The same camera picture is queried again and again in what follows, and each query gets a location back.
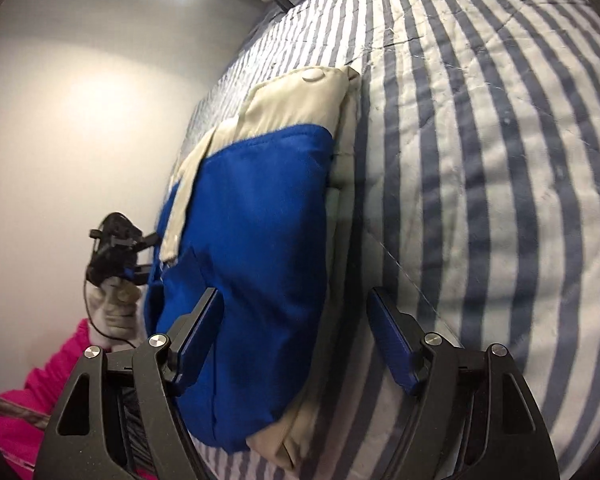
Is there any person's left hand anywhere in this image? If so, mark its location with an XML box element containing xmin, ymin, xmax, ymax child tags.
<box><xmin>87</xmin><ymin>277</ymin><xmax>141</xmax><ymax>348</ymax></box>

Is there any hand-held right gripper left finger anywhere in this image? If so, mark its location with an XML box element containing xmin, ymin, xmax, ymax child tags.
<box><xmin>34</xmin><ymin>287</ymin><xmax>225</xmax><ymax>480</ymax></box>

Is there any blue white striped blanket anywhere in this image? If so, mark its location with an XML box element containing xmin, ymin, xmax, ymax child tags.
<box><xmin>165</xmin><ymin>0</ymin><xmax>600</xmax><ymax>480</ymax></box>

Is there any person's left forearm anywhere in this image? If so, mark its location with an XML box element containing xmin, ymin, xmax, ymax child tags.
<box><xmin>0</xmin><ymin>317</ymin><xmax>153</xmax><ymax>480</ymax></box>

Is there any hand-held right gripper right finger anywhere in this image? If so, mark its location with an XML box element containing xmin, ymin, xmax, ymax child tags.
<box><xmin>367</xmin><ymin>287</ymin><xmax>561</xmax><ymax>480</ymax></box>

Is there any beige and blue jacket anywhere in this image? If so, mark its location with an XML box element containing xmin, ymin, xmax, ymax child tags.
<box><xmin>142</xmin><ymin>65</ymin><xmax>363</xmax><ymax>476</ymax></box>

